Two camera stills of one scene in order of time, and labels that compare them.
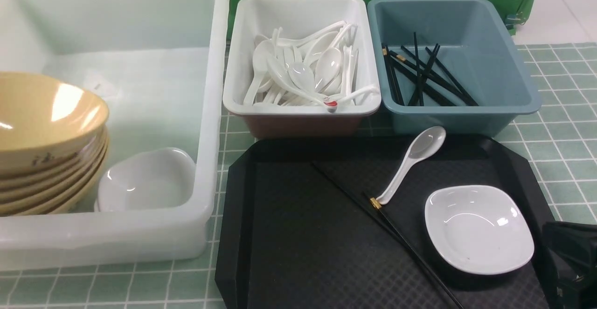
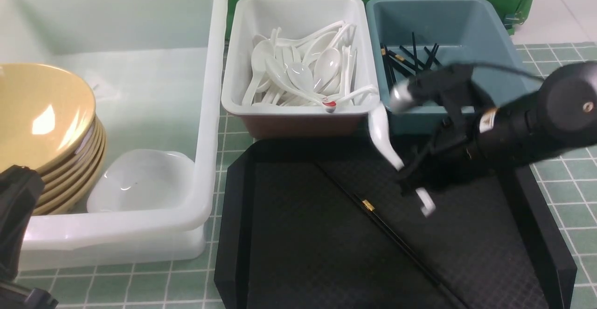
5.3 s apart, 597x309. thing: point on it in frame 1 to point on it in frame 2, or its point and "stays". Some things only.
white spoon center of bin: [328, 69] stays
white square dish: [478, 230] to [140, 180]
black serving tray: [301, 230] stays
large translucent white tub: [156, 48] stays
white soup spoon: [427, 141] to [379, 128]
